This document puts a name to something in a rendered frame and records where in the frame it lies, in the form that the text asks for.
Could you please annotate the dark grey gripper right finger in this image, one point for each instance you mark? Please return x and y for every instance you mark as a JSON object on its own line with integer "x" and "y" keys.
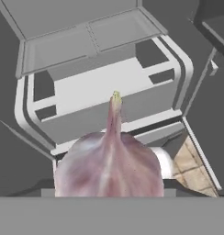
{"x": 175, "y": 188}

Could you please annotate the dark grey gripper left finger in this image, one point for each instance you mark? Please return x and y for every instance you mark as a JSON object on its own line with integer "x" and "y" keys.
{"x": 45, "y": 189}

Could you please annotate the purple white garlic bulb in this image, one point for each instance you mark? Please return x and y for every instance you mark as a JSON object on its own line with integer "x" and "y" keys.
{"x": 110, "y": 165}

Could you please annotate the grey fridge door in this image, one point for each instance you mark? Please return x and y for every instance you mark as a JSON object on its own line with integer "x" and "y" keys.
{"x": 208, "y": 122}

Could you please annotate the grey fridge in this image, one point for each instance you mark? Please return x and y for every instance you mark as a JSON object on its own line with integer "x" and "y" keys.
{"x": 20, "y": 113}

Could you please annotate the white fridge drawer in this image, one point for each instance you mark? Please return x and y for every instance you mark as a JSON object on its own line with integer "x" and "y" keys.
{"x": 86, "y": 88}

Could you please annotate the clear glass fridge shelf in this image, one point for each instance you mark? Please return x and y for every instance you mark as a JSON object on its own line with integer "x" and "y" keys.
{"x": 55, "y": 52}

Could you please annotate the white round object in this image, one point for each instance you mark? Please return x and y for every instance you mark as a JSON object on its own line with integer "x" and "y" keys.
{"x": 164, "y": 160}

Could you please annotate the dark grey cabinet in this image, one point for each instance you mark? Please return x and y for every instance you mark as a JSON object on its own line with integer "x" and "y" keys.
{"x": 215, "y": 27}

